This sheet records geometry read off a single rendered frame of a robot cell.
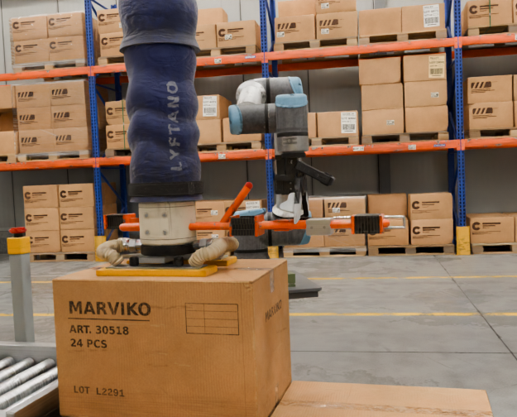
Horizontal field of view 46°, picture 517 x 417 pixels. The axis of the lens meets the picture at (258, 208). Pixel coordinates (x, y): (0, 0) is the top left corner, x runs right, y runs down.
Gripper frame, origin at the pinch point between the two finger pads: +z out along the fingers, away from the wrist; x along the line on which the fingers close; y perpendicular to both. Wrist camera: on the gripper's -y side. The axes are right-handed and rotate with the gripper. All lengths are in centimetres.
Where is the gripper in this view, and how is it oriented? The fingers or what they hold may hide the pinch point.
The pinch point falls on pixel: (303, 222)
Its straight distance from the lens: 175.5
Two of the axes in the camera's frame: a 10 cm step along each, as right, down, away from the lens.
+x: -2.6, 0.6, -9.6
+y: -9.6, 0.3, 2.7
